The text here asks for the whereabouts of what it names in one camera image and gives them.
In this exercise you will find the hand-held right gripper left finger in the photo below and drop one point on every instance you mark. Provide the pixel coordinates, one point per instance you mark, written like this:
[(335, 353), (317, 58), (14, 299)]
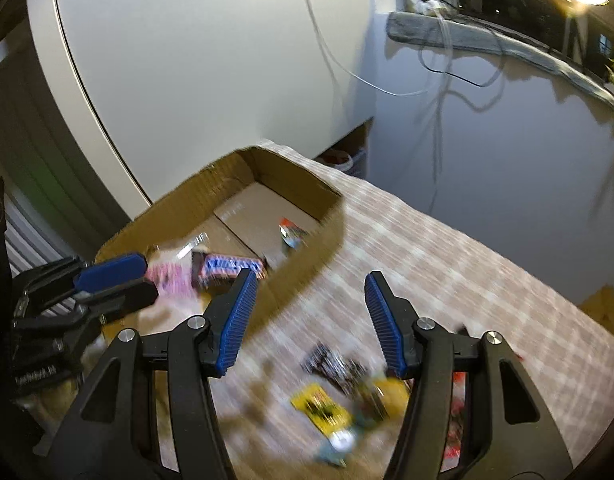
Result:
[(234, 325)]

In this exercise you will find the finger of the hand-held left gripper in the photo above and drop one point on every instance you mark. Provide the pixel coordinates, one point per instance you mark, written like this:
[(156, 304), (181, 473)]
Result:
[(127, 295), (112, 270)]

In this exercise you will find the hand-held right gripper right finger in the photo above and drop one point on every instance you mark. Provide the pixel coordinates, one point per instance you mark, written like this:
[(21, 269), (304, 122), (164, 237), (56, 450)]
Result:
[(384, 325)]

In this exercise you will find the pink snack packet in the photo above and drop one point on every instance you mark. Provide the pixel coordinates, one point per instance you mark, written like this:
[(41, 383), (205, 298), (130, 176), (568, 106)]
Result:
[(169, 272)]

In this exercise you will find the purple blue snack packet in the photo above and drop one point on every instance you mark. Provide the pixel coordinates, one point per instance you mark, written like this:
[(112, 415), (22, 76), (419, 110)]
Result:
[(227, 266)]

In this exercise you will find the black white snack packet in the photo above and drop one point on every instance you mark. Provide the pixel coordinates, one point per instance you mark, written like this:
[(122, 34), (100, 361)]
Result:
[(334, 365)]

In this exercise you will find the brown yellow snack packet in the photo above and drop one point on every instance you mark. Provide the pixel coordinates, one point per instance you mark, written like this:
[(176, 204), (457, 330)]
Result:
[(384, 397)]

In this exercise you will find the brown cardboard box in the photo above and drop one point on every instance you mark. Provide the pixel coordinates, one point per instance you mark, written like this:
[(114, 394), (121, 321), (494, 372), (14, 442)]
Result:
[(307, 260)]

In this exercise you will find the red blue snack packet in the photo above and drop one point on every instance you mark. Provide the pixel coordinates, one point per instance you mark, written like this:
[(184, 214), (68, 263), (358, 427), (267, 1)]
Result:
[(293, 235)]

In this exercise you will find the red white snack packet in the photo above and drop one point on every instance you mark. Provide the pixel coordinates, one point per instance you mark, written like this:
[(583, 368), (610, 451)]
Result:
[(456, 410)]

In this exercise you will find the teal snack packet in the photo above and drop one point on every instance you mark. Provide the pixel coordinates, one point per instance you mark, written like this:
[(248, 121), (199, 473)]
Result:
[(337, 445)]

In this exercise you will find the white plastic container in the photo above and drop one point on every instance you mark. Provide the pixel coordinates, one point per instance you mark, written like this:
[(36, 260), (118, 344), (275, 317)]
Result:
[(344, 160)]

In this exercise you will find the yellow cardboard box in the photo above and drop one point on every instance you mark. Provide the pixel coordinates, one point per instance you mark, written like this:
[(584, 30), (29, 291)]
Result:
[(607, 310)]

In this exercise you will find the white wardrobe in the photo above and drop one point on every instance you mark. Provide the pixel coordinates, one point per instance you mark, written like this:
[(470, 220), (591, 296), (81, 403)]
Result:
[(197, 60)]

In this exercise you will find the dark window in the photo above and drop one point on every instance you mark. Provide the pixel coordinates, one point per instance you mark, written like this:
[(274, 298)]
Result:
[(517, 0)]

